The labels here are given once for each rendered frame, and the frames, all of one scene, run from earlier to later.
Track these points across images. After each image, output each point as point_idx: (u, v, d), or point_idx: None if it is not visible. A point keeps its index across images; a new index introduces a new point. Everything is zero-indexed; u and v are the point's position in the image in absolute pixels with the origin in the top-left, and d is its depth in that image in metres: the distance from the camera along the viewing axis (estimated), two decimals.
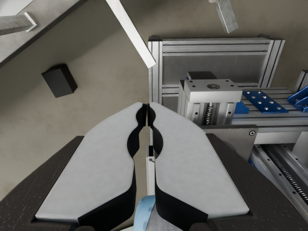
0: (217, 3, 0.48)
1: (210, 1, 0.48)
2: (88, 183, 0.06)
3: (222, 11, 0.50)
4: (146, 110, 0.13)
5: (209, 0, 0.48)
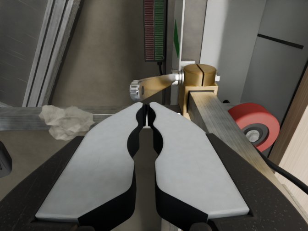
0: (38, 115, 0.30)
1: (44, 107, 0.29)
2: (88, 183, 0.06)
3: (25, 118, 0.30)
4: (146, 110, 0.13)
5: (46, 106, 0.29)
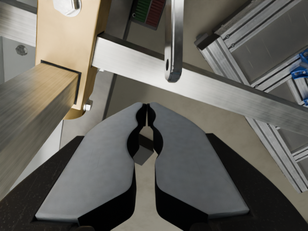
0: None
1: None
2: (88, 183, 0.06)
3: None
4: (146, 110, 0.13)
5: None
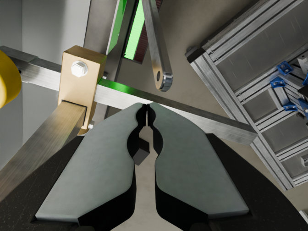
0: None
1: None
2: (88, 183, 0.06)
3: None
4: (146, 110, 0.13)
5: None
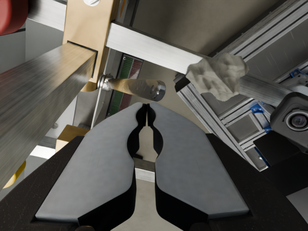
0: (238, 94, 0.28)
1: (225, 99, 0.28)
2: (88, 183, 0.06)
3: (253, 95, 0.28)
4: (146, 110, 0.13)
5: (222, 100, 0.28)
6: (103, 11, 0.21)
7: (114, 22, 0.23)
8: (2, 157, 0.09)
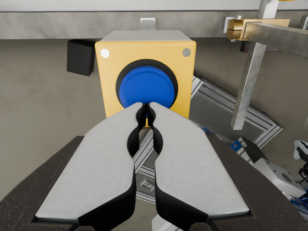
0: None
1: None
2: (88, 183, 0.06)
3: None
4: (146, 110, 0.13)
5: None
6: None
7: None
8: None
